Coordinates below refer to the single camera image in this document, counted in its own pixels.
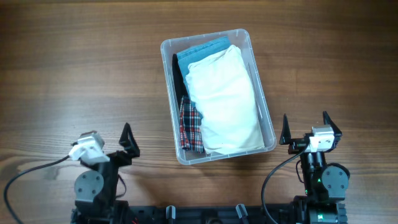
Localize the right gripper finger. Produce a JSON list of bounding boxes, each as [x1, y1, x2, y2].
[[323, 111, 342, 140], [279, 114, 292, 145]]

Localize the cream cloth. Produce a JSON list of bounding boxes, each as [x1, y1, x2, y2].
[[185, 45, 264, 154]]

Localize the plaid cloth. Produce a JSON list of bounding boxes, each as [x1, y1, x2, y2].
[[180, 95, 205, 154]]

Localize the black cloth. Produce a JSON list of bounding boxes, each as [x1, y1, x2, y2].
[[172, 54, 188, 104]]

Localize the blue denim jeans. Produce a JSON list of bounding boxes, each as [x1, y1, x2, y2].
[[176, 36, 231, 108]]

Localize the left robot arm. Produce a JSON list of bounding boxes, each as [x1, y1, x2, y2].
[[71, 151, 140, 223]]

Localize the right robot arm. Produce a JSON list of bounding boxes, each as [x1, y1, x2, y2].
[[121, 111, 350, 224]]

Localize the clear plastic storage bin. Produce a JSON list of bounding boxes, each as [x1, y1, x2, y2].
[[160, 29, 277, 166]]

